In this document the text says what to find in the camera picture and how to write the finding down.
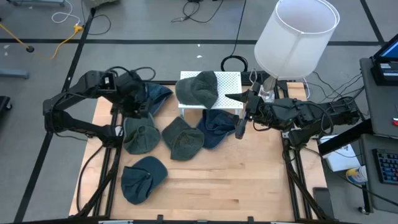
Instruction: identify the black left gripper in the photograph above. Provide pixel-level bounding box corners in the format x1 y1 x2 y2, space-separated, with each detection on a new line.
119 72 154 119

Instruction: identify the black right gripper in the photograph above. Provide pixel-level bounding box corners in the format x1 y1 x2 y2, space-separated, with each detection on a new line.
225 91 271 140

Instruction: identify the navy blue cotton cap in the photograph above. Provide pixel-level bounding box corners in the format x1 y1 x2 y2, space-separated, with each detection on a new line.
196 108 241 150
144 82 174 116

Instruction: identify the dark green cotton cap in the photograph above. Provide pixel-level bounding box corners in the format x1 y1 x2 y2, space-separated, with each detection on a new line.
123 113 162 156
161 116 205 162
175 70 219 110

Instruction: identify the dark teal cotton cap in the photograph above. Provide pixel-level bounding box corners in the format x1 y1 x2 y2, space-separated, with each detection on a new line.
120 156 169 205

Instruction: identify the white perforated shelf riser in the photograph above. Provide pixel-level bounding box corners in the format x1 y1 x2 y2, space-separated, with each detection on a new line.
178 70 244 119

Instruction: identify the black power strip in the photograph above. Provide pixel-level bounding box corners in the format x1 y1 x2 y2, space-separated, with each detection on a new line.
241 70 282 86

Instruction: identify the silver lamp with white shade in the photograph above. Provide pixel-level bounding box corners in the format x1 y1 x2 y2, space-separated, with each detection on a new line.
252 0 341 105

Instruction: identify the grey bag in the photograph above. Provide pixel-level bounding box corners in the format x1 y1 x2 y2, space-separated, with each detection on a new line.
82 0 121 9

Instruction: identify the black desk beam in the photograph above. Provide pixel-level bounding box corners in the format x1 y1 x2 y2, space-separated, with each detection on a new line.
317 119 374 156

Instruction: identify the white paper box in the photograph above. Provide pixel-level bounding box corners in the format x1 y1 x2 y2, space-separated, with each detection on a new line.
317 135 361 172

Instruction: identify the black phone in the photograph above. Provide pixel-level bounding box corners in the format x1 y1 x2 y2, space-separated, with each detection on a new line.
313 186 336 219

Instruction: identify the grey metal floor bar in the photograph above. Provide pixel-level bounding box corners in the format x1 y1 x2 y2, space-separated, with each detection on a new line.
0 68 30 80

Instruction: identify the white wipes canister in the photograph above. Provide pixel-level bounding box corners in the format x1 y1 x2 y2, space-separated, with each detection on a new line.
345 166 369 185

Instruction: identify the black chair base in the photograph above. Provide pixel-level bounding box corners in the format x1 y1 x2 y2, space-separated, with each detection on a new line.
0 95 13 119

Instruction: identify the grey cart base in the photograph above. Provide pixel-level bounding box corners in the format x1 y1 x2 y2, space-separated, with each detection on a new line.
6 0 66 7

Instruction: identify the grey metal desk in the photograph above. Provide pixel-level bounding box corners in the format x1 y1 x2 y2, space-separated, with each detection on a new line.
359 57 398 138
360 133 398 215

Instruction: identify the black labelled device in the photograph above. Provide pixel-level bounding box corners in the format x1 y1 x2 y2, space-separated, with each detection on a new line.
371 60 398 87

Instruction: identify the black keyboard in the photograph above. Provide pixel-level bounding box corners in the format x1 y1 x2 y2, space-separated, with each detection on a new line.
372 148 398 185

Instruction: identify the black laptop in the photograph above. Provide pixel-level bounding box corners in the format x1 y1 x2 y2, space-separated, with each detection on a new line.
373 33 398 63

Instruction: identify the black coiled cable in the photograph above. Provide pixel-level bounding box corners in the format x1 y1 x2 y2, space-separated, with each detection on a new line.
220 0 249 73

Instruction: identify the yellow extension cord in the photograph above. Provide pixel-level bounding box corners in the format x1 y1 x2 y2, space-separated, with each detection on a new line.
0 23 85 60

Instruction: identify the black aluminium table frame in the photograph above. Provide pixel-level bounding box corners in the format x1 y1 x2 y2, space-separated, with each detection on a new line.
12 77 340 224

